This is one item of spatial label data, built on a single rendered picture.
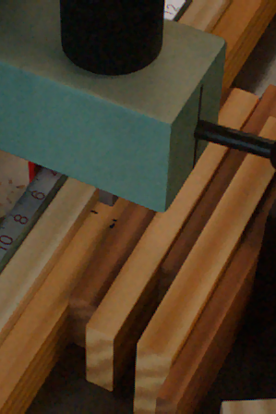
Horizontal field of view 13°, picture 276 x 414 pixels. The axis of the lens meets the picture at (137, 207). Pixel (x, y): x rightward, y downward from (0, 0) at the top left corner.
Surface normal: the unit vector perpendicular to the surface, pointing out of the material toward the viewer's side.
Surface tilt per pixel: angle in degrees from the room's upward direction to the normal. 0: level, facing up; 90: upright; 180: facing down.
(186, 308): 0
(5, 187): 0
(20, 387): 90
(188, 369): 0
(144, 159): 90
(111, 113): 90
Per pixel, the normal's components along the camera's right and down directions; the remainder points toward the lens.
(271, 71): 0.03, -0.63
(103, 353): -0.44, 0.69
